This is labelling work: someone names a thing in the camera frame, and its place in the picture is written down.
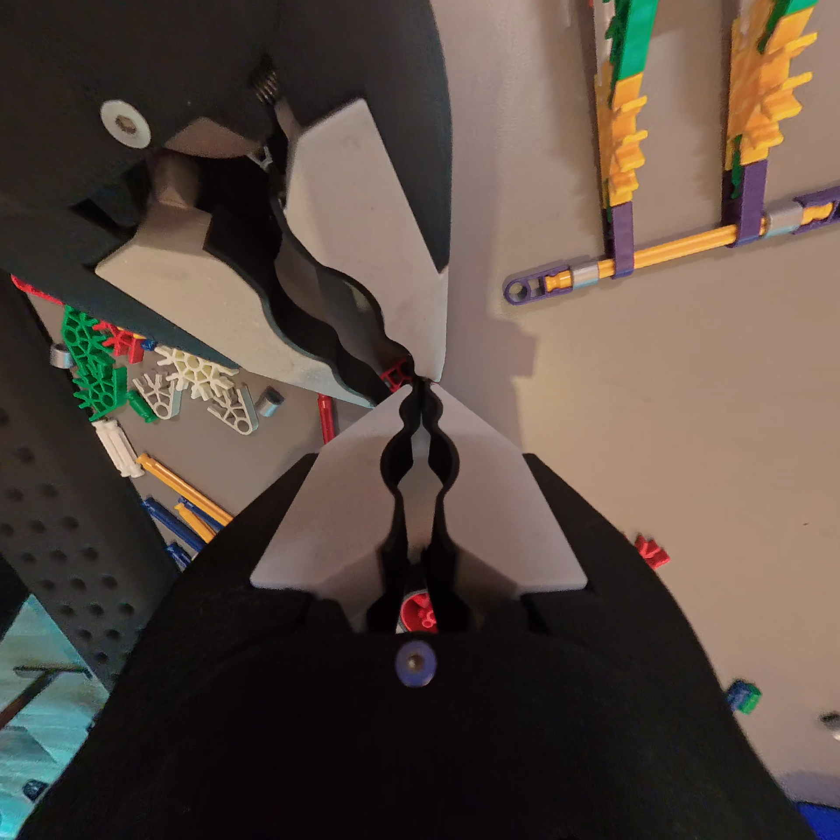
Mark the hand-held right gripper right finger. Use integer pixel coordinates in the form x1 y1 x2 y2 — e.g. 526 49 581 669
421 381 589 629

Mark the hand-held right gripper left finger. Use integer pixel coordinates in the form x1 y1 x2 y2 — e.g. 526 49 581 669
249 381 422 632

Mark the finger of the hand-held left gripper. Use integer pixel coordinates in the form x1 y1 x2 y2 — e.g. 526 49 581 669
271 97 452 382
95 152 396 409

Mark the purple rod-end connector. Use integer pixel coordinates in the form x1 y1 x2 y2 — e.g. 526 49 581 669
794 187 840 234
502 266 572 306

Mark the multicoloured toy frame assembly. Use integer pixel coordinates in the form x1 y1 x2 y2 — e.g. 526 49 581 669
587 0 821 277

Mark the yellow plastic rod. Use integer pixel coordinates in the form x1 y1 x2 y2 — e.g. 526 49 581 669
548 223 834 290
174 502 217 542
138 454 234 526

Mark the white snowflake connector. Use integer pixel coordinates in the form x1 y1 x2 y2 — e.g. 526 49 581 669
154 346 240 401

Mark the light grey connector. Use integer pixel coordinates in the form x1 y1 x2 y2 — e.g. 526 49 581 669
131 371 181 421
206 384 259 436

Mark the green fan connector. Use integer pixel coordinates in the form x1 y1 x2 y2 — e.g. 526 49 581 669
72 367 129 421
62 307 106 375

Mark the short white rod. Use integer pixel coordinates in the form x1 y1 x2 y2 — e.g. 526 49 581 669
92 423 132 479
105 420 145 475

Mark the black perforated foam strip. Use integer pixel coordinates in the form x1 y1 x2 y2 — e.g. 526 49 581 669
0 276 181 690

